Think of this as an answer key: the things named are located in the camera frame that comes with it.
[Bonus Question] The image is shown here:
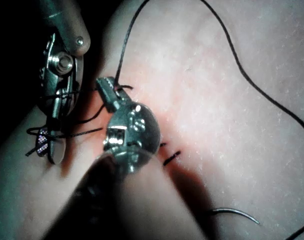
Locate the right arm needle driver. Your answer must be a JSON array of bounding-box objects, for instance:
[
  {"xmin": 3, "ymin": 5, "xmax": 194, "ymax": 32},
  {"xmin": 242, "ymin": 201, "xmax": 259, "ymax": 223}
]
[{"xmin": 39, "ymin": 32, "xmax": 80, "ymax": 126}]

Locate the left arm needle driver jaw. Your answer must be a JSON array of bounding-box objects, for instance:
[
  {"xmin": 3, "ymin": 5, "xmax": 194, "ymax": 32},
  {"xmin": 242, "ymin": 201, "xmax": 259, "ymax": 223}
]
[
  {"xmin": 104, "ymin": 76, "xmax": 130, "ymax": 107},
  {"xmin": 96, "ymin": 77, "xmax": 118, "ymax": 113}
]

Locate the curved steel needle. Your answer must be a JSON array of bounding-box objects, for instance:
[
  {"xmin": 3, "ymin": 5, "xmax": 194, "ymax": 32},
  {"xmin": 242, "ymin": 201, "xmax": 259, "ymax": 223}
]
[{"xmin": 211, "ymin": 207, "xmax": 261, "ymax": 226}]

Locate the left arm needle driver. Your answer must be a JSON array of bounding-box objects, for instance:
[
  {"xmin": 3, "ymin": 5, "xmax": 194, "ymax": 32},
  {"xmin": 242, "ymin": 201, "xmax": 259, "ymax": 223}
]
[{"xmin": 103, "ymin": 99, "xmax": 162, "ymax": 176}]

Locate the black stitching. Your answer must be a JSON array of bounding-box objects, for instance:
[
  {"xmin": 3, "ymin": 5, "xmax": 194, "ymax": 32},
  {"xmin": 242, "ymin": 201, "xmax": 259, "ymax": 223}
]
[{"xmin": 159, "ymin": 141, "xmax": 182, "ymax": 167}]

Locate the black thread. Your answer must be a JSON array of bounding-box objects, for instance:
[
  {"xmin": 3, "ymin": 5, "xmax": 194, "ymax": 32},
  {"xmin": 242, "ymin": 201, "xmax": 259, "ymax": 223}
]
[{"xmin": 25, "ymin": 0, "xmax": 304, "ymax": 240}]

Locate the right arm needle driver jaw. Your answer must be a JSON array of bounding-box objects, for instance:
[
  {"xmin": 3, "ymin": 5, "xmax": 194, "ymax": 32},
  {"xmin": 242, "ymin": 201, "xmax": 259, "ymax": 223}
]
[
  {"xmin": 36, "ymin": 126, "xmax": 51, "ymax": 158},
  {"xmin": 48, "ymin": 123, "xmax": 68, "ymax": 165}
]

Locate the tissue pad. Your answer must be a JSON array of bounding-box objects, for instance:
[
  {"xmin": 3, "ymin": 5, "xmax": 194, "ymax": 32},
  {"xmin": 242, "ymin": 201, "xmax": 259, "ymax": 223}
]
[{"xmin": 0, "ymin": 0, "xmax": 304, "ymax": 240}]

